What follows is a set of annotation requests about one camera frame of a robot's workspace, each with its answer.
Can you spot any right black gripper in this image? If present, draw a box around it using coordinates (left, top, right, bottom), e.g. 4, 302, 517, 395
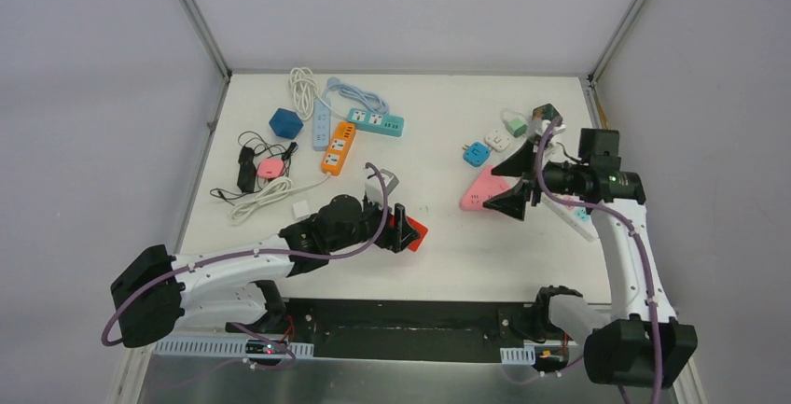
484, 138, 589, 220

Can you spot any red cube adapter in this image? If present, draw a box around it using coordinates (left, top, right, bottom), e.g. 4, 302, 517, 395
389, 216, 428, 252

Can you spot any pink triangular power strip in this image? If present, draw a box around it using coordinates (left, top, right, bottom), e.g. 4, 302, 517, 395
459, 165, 512, 212

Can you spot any white square charger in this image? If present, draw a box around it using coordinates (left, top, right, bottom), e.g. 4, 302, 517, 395
484, 129, 513, 153

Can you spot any blue small adapter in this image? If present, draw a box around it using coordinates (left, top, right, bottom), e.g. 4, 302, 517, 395
463, 142, 491, 168

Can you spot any light green plug charger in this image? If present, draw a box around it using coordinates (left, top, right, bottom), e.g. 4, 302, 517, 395
500, 108, 528, 138

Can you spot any white multicolour power strip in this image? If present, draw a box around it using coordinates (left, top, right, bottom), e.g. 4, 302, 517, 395
542, 197, 599, 243

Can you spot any dark green dragon cube adapter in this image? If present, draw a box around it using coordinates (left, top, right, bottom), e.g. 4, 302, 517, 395
532, 104, 561, 121

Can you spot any white tiger cube adapter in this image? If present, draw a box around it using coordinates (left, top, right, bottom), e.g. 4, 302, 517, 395
545, 134, 563, 156

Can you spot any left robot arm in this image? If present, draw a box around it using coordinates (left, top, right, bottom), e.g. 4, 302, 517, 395
102, 195, 428, 348

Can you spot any orange power strip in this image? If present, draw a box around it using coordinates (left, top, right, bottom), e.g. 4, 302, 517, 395
320, 121, 356, 176

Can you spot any teal power strip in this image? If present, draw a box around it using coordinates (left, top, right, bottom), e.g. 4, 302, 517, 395
346, 108, 405, 137

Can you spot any light blue power strip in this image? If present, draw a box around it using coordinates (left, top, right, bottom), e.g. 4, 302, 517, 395
312, 98, 332, 151

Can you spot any pink round adapter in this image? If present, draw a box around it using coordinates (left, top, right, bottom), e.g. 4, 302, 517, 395
257, 158, 285, 180

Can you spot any blue cube adapter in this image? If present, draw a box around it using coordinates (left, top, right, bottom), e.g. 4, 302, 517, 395
269, 108, 303, 140

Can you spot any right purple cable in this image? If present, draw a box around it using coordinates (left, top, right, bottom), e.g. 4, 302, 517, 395
500, 117, 665, 404

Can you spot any white cable of orange strip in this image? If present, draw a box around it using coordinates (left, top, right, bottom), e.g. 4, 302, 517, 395
228, 172, 332, 224

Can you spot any light blue cable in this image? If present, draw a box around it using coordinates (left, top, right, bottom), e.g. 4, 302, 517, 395
324, 77, 391, 117

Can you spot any black power adapter with cable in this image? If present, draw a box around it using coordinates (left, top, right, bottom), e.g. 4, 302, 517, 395
209, 132, 299, 206

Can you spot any white coiled cable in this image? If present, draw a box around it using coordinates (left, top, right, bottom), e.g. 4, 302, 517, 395
288, 67, 319, 122

